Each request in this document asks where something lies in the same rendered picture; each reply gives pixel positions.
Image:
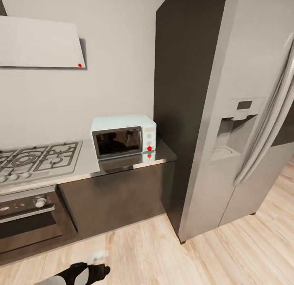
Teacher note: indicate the range hood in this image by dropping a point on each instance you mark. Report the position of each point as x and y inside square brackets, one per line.
[29, 42]

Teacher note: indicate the burner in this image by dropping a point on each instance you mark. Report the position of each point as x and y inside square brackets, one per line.
[23, 164]

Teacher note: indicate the microwave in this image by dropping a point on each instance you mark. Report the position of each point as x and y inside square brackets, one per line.
[122, 135]

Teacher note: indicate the oven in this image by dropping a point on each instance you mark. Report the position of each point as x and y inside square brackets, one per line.
[32, 220]

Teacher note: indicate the fridge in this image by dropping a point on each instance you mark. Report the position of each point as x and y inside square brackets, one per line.
[224, 104]

